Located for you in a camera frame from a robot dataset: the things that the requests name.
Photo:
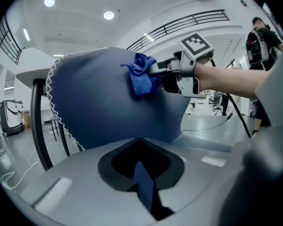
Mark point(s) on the black office chair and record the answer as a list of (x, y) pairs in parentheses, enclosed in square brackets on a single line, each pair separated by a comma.
[(217, 102)]

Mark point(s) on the blue chair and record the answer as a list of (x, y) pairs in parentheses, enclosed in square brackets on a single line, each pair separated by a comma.
[(96, 98)]

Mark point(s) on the white table black legs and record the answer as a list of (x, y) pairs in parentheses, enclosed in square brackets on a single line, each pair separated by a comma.
[(35, 116)]

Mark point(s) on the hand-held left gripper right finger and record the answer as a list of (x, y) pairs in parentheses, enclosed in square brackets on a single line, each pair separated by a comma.
[(198, 178)]

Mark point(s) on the white and black machine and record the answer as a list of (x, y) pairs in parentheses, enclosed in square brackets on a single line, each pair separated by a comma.
[(10, 119)]

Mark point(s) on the round ceiling light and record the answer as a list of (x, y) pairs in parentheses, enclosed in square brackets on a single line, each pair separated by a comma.
[(49, 2), (108, 15)]

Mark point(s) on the brown cardboard box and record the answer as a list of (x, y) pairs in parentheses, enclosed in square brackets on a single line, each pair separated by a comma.
[(26, 120)]

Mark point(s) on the short black balcony railing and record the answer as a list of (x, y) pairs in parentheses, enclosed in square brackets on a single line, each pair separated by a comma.
[(7, 40)]

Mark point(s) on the long black balcony railing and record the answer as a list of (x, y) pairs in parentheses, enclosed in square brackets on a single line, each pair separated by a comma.
[(195, 15)]

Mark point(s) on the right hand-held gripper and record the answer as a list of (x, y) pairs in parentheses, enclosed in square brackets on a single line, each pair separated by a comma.
[(195, 46)]

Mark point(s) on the person's right forearm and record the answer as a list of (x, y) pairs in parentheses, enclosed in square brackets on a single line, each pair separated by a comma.
[(226, 79)]

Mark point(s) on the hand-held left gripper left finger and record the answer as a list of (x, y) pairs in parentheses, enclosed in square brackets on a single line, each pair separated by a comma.
[(85, 185)]

